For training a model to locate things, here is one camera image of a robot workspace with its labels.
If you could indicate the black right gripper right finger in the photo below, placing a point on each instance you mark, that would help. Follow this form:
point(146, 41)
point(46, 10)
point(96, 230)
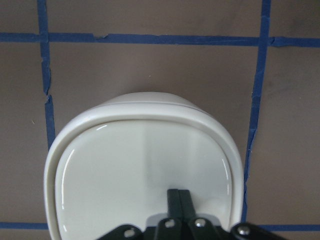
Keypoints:
point(186, 204)

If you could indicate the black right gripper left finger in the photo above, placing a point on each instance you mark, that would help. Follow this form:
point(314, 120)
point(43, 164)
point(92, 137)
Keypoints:
point(173, 204)

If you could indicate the white trash can with lid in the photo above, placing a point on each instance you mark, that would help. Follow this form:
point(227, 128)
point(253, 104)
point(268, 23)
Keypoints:
point(114, 163)

